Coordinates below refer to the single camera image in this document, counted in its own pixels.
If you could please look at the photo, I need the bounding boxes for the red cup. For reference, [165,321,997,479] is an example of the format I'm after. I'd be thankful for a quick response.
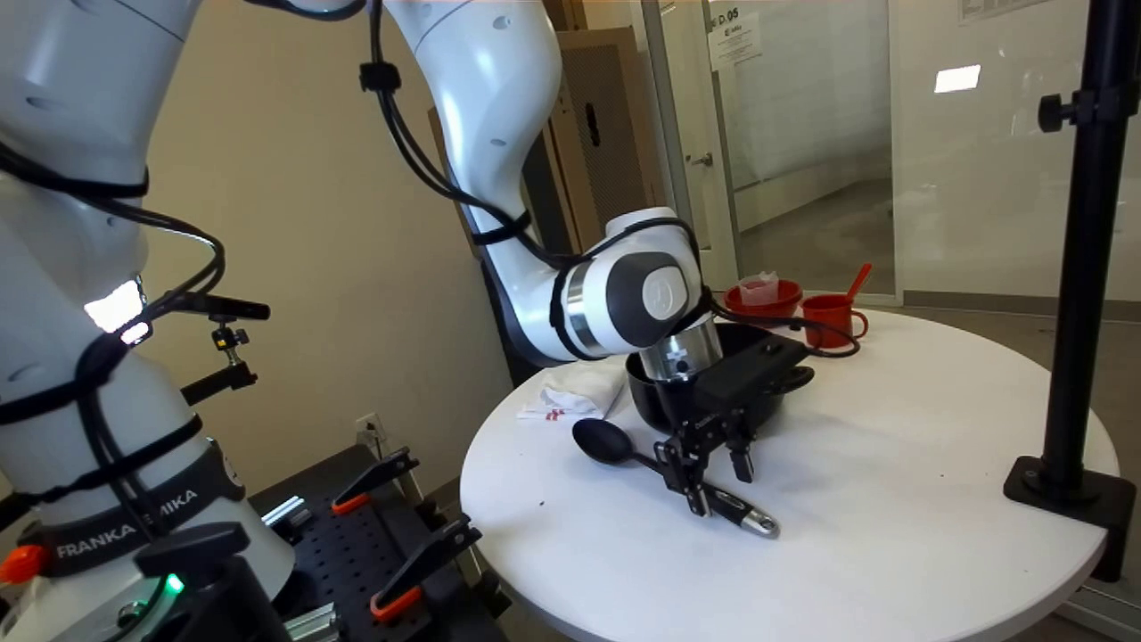
[799,294,874,353]

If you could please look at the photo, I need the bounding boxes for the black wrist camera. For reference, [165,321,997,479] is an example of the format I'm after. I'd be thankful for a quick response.
[689,334,818,415]

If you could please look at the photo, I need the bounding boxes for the black spoon with silver tip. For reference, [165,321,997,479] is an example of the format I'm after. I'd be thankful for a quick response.
[572,418,786,542]

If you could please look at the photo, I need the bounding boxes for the black camera on mount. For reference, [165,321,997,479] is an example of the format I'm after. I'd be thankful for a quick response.
[162,285,273,411]

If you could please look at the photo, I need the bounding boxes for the white paper door sign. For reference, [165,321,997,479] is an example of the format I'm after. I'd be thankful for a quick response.
[705,5,768,76]

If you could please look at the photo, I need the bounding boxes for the clear plastic cup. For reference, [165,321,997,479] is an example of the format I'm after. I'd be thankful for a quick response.
[739,271,786,310]

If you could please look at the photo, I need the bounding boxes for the red bowl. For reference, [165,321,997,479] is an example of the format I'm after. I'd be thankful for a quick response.
[720,278,805,329]

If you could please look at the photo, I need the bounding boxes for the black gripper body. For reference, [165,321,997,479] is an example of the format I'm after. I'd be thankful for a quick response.
[659,391,768,462]

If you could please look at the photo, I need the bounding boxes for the white folded cloth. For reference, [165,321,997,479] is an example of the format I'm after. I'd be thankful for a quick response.
[512,360,632,429]

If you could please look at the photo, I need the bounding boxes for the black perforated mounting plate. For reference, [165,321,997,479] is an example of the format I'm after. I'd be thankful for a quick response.
[244,443,512,642]

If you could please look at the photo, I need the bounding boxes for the small cardboard box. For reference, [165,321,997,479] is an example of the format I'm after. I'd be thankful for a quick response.
[537,0,592,36]

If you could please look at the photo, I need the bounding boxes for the black camera stand pole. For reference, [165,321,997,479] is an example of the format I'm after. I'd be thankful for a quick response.
[1001,0,1141,586]

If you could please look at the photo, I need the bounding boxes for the black clamp with orange tip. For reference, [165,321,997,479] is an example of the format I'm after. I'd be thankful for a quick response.
[328,447,423,516]
[366,512,485,623]

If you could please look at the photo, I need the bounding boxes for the black cooking pot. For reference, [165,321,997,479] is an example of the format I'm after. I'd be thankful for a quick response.
[624,321,820,439]

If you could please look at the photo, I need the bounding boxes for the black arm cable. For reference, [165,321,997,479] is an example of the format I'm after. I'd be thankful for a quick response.
[244,0,870,360]

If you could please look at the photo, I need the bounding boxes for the large cardboard box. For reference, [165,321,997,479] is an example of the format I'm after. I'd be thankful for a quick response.
[522,26,670,259]

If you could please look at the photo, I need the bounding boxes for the red plastic spoon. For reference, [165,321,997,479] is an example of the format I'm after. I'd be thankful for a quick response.
[842,259,877,304]

